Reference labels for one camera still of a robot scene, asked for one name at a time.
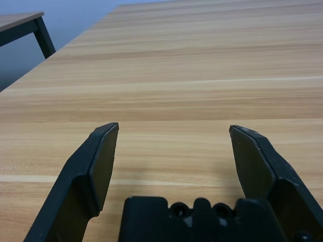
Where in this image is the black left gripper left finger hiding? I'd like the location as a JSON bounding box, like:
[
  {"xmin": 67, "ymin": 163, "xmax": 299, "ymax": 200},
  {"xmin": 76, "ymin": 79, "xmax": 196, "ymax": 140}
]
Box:
[{"xmin": 24, "ymin": 122, "xmax": 119, "ymax": 242}]

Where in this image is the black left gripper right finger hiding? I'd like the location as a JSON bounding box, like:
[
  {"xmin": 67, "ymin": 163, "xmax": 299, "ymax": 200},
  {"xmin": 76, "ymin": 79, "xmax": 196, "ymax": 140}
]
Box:
[{"xmin": 229, "ymin": 125, "xmax": 323, "ymax": 242}]

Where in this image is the dark framed side table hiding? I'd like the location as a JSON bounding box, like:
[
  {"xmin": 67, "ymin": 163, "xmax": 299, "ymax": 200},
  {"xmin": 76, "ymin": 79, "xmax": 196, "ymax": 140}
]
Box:
[{"xmin": 0, "ymin": 12, "xmax": 57, "ymax": 60}]

